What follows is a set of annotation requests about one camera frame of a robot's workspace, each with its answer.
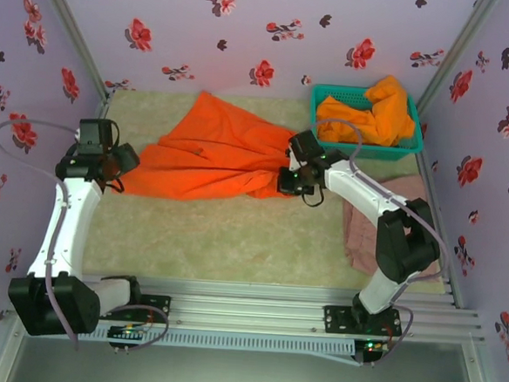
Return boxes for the deep orange shorts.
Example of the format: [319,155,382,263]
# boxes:
[110,85,315,210]

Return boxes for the grey metal panel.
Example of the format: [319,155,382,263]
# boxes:
[4,313,489,382]

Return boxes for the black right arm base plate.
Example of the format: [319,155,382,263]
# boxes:
[322,304,404,339]

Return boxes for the aluminium frame rail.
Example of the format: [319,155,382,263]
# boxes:
[7,265,488,348]

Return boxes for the grey right arm cable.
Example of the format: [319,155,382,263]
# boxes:
[293,118,459,372]

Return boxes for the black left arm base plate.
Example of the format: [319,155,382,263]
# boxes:
[91,290,173,325]

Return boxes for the pale green fuzzy mat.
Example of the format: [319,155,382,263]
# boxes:
[51,82,458,297]

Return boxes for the pink shorts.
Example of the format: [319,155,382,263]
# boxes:
[338,170,451,282]

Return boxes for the black controller board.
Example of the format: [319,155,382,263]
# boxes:
[106,320,153,351]
[357,336,392,367]

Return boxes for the grey left arm cable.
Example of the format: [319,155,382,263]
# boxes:
[0,113,185,359]

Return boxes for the aluminium corner post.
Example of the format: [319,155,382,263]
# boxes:
[421,0,500,113]
[23,0,120,103]

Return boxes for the teal plastic basket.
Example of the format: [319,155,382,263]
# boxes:
[306,81,430,164]

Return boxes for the white slotted cable duct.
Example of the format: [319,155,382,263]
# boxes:
[24,317,356,361]

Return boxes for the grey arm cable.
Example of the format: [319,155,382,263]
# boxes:
[293,118,459,372]
[0,113,185,359]

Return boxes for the light orange shorts with drawstring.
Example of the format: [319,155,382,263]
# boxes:
[313,71,421,150]

